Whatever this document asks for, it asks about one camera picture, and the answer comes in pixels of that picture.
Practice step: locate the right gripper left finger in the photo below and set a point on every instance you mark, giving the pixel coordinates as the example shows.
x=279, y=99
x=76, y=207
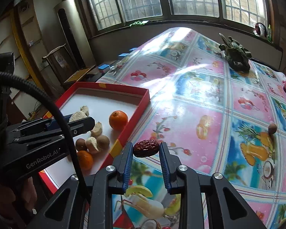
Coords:
x=68, y=206

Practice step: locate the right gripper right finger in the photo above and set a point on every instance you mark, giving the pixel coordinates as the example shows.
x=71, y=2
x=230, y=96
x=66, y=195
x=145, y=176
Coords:
x=226, y=208

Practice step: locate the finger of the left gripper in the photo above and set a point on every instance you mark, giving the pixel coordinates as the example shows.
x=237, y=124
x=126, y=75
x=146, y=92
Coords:
x=77, y=127
x=37, y=125

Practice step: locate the cluster beige rice cake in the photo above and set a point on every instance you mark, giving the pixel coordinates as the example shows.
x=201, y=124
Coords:
x=77, y=116

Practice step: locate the brown longan fruit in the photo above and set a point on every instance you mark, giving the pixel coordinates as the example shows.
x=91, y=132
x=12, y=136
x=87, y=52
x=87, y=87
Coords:
x=80, y=145

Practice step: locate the hexagonal beige rice cake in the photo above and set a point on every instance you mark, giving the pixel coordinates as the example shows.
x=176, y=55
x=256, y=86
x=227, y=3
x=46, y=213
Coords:
x=91, y=145

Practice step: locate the brown longan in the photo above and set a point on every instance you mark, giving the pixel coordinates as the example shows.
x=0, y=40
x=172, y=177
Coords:
x=272, y=128
x=103, y=142

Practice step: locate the small orange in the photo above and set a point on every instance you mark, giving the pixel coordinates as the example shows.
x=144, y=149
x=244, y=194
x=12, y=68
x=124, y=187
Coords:
x=85, y=160

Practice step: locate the large orange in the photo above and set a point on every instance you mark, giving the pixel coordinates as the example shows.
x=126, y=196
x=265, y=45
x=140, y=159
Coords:
x=118, y=120

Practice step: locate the red date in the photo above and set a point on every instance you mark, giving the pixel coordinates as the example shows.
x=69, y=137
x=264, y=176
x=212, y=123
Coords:
x=146, y=148

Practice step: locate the person left hand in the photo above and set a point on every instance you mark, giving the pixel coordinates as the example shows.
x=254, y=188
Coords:
x=25, y=193

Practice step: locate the red tray white inside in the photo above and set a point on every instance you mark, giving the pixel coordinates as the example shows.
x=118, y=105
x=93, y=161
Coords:
x=116, y=110

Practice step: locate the wooden chair left side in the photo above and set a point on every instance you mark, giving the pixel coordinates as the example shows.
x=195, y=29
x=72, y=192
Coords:
x=65, y=68

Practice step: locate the colourful plastic tablecloth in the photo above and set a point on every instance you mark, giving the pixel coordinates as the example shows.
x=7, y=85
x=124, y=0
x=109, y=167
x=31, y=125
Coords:
x=214, y=119

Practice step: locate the silver tower air conditioner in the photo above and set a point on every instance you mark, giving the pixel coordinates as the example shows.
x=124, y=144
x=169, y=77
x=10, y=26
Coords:
x=74, y=33

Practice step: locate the green item on sill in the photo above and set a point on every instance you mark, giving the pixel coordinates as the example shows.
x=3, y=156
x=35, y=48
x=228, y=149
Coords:
x=138, y=23

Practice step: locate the window with metal grille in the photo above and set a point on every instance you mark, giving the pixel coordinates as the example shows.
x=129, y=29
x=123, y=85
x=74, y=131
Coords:
x=106, y=15

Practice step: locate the red white helmet on sill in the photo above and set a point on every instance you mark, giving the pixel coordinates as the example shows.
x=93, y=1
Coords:
x=260, y=30

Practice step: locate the green bottle on sill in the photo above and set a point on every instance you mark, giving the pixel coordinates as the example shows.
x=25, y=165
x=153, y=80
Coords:
x=269, y=33

